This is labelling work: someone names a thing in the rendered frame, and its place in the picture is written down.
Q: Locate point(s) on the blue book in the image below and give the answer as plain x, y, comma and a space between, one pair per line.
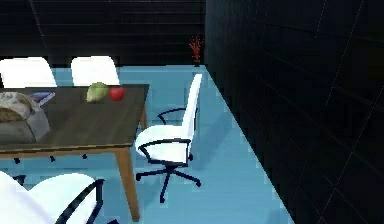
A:
42, 97

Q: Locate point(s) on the green lettuce head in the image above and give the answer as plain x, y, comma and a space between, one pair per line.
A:
96, 92

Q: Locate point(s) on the dark wooden table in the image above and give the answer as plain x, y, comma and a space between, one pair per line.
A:
86, 123

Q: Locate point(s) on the brown bread loaf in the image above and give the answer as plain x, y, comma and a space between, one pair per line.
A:
15, 105

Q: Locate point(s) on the red apple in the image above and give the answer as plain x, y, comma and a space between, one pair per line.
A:
116, 93

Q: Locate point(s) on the red branch plant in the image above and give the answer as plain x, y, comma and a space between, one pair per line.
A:
196, 49

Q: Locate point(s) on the white office chair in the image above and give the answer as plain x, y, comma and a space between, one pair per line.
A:
26, 73
166, 140
94, 70
43, 200

